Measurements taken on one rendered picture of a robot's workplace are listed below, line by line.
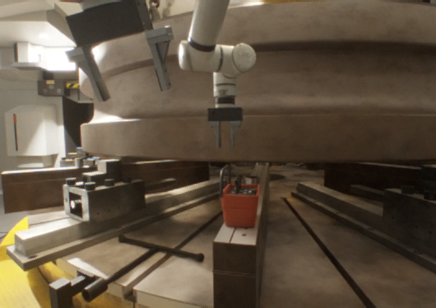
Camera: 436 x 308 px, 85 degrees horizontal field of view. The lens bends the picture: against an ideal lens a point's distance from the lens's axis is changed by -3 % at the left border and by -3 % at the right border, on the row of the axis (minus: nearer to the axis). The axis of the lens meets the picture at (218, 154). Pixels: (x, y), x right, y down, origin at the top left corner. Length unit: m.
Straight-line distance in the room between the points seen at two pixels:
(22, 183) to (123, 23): 2.55
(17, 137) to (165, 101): 3.46
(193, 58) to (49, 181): 2.34
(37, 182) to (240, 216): 2.31
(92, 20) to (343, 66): 1.46
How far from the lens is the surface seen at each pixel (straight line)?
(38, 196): 2.93
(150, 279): 1.40
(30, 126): 4.83
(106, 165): 1.91
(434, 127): 1.89
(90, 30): 0.50
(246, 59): 0.83
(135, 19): 0.46
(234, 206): 0.90
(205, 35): 0.75
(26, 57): 4.06
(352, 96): 1.71
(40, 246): 1.79
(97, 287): 1.36
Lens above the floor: 1.03
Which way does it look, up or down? 5 degrees down
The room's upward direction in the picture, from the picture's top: 1 degrees counter-clockwise
